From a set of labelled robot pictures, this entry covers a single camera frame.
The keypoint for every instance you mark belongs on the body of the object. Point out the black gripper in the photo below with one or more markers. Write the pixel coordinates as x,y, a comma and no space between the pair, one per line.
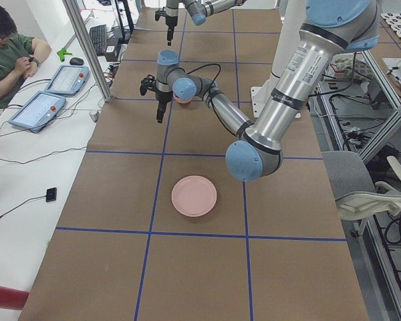
162,96
170,19

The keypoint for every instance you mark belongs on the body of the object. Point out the pink bowl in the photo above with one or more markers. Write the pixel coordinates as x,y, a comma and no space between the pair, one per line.
180,100

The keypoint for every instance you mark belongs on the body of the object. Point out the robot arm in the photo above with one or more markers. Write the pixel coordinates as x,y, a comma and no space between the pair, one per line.
198,12
329,28

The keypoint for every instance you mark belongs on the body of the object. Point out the pink plate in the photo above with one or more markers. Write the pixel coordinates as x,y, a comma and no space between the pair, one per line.
194,196

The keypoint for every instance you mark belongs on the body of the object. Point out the black keyboard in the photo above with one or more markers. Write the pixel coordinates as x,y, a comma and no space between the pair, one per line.
98,37

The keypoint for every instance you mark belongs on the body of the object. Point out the black computer mouse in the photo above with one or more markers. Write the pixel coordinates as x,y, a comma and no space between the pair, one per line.
76,61

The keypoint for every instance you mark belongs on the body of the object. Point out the far teach pendant tablet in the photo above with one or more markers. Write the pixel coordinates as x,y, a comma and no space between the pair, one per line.
68,80

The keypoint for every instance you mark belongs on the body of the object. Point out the teach pendant tablet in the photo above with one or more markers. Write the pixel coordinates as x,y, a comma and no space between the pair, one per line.
68,80
38,111

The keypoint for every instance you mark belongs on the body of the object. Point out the aluminium column left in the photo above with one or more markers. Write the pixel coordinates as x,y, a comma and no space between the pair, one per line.
81,33

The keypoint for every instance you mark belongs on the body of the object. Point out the green plastic clamp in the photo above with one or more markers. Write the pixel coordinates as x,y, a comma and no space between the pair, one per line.
62,53

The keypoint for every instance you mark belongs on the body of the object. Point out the near teach pendant tablet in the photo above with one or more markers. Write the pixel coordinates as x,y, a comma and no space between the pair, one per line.
38,111

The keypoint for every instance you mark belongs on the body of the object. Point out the small black square puck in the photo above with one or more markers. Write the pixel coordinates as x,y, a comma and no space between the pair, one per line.
51,194

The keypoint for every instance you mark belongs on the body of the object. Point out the seated person green shirt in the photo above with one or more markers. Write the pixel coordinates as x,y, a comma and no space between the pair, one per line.
20,57

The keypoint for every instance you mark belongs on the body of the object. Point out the grey office chair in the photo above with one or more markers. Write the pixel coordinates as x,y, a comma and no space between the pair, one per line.
356,195

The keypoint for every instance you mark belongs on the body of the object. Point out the red cylinder object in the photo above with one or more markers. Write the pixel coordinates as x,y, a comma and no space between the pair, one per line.
12,299

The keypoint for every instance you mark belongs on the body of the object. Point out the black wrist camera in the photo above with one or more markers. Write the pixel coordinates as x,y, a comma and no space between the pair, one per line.
147,84
158,14

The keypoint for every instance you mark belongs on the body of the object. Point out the aluminium rack frame right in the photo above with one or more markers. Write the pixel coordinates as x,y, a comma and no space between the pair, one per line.
357,108

